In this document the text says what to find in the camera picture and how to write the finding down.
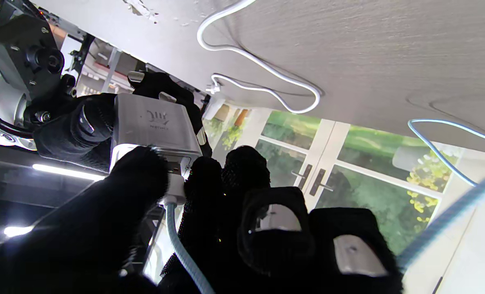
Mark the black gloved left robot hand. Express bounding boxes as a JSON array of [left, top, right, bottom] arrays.
[[0, 145, 405, 294]]

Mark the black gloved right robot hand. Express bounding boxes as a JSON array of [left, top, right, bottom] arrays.
[[33, 71, 212, 173]]

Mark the grey USB charger adapter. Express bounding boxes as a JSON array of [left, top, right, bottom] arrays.
[[109, 93, 203, 177]]

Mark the light blue braided USB cable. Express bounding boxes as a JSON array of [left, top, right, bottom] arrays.
[[160, 118, 485, 294]]

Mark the printed garden window backdrop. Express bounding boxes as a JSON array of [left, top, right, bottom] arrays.
[[144, 102, 485, 294]]

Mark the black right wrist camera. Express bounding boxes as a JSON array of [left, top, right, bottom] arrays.
[[0, 14, 78, 99]]

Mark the white power strip with cord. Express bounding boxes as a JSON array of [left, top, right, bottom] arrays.
[[196, 0, 322, 114]]

